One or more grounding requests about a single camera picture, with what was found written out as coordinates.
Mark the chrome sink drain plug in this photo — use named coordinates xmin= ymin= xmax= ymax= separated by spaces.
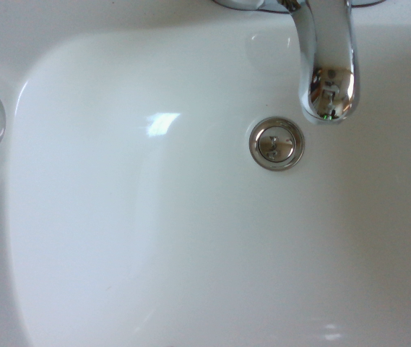
xmin=248 ymin=115 xmax=306 ymax=171

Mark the chrome faucet spout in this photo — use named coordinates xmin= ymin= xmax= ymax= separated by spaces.
xmin=212 ymin=0 xmax=379 ymax=127

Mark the white ceramic sink basin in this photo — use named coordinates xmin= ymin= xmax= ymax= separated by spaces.
xmin=0 ymin=0 xmax=411 ymax=347

